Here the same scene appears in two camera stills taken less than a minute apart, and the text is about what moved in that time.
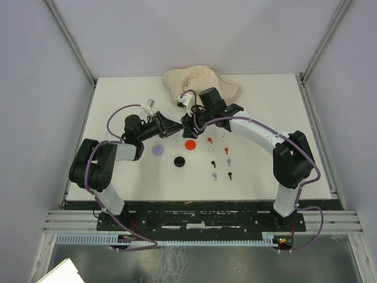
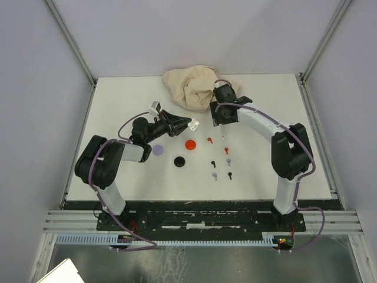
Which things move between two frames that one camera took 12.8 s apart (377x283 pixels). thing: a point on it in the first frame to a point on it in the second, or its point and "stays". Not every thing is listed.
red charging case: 190,144 stays
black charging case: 179,161 stays
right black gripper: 189,123 to 216,117
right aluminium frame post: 328,32 stays
